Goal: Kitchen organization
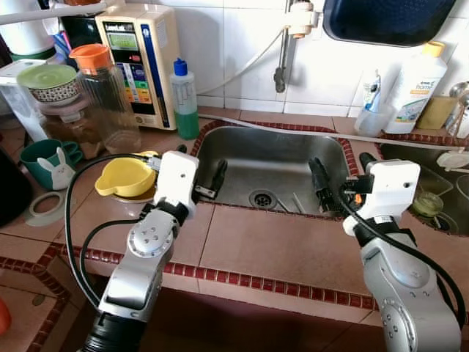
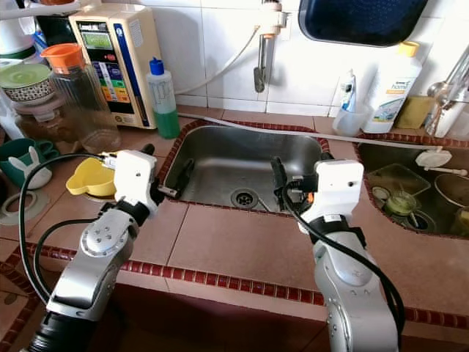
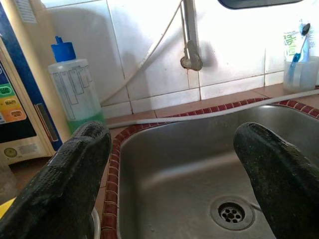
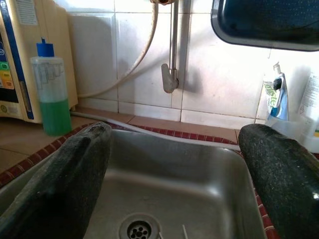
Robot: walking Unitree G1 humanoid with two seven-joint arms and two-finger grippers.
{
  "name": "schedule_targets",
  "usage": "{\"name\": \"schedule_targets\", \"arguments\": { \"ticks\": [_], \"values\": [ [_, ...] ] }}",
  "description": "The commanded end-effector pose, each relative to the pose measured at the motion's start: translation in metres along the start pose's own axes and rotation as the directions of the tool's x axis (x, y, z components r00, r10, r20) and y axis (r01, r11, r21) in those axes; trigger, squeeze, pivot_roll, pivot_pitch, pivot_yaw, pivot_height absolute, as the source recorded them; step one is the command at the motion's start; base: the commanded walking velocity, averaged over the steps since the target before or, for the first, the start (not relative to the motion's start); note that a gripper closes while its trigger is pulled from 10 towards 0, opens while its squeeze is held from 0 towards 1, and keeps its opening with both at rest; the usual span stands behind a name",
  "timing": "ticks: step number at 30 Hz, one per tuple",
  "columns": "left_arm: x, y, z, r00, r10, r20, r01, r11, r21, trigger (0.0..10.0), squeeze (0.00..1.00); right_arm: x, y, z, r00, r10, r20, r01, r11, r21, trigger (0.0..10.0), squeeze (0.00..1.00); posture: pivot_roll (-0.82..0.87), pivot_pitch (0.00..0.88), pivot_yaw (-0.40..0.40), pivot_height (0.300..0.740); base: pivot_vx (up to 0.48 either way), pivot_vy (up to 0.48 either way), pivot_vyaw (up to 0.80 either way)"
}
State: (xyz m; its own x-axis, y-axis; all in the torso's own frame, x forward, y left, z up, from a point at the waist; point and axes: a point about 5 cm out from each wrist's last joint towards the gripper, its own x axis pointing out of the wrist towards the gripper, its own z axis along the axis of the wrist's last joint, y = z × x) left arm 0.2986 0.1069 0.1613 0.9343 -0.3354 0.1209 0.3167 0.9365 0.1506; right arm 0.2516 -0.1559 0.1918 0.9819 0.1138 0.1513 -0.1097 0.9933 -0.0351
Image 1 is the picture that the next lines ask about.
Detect clear plastic container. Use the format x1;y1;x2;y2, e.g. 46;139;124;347
0;60;48;144

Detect steel ladle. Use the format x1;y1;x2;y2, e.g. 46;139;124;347
447;82;469;140

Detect glass jar pink lid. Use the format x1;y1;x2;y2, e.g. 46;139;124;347
38;99;103;158

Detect clear food container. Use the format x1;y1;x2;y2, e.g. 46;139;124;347
410;165;449;199

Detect drinking glass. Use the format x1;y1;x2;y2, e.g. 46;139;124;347
413;192;444;219

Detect yellow sponge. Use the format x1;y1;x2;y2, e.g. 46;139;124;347
418;95;459;131

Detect white shelf rail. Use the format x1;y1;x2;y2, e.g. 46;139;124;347
0;0;103;26

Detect white detergent bottle yellow cap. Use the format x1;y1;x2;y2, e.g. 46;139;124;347
385;42;448;135

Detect glass pitcher orange lid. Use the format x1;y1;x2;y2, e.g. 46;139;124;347
70;44;144;155

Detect yellow plastic bowl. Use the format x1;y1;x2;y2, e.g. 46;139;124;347
94;156;158;199

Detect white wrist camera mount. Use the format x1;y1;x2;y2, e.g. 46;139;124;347
154;150;200;217
343;159;422;235

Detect white thermos jug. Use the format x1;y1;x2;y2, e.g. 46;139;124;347
0;0;56;61

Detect green bunny mug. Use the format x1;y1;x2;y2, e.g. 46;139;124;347
20;139;83;191

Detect white hose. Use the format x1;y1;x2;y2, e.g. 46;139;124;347
198;29;283;96

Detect steel wall faucet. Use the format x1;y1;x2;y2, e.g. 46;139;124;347
273;0;316;94

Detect white silicone ring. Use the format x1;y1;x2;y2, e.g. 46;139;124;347
28;189;70;228

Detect green soap bottle blue cap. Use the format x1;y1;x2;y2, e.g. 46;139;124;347
171;59;200;140

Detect orange hose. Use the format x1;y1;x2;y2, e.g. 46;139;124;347
0;297;12;334

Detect dark blue tray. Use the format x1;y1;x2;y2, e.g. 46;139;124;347
322;0;459;47

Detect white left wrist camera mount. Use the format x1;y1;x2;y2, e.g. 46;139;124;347
154;150;200;217

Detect beige water ionizer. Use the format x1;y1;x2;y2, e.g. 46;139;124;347
94;4;182;131

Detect blue white tube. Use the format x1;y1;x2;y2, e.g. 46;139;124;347
364;71;382;114

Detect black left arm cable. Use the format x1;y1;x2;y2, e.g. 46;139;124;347
64;153;162;309

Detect clear plastic cup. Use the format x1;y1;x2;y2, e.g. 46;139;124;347
354;103;393;138

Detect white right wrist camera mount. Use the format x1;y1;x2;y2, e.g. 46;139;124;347
343;159;422;235

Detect steel sink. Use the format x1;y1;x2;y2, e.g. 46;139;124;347
377;143;469;237
192;121;360;217

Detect black kettle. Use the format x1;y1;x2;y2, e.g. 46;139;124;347
0;147;34;227

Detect patterned bowl green lid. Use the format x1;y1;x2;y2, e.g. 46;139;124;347
16;64;80;103

